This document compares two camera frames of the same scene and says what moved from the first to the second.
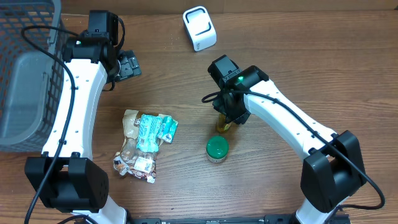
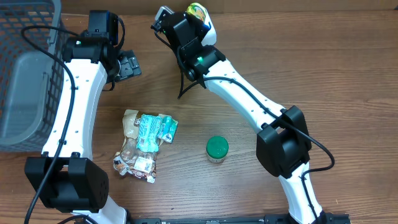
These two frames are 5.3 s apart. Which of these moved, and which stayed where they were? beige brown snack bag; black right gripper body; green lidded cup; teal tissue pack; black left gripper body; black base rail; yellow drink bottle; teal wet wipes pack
Moved: yellow drink bottle; black right gripper body; beige brown snack bag
Stayed: green lidded cup; teal wet wipes pack; black base rail; black left gripper body; teal tissue pack
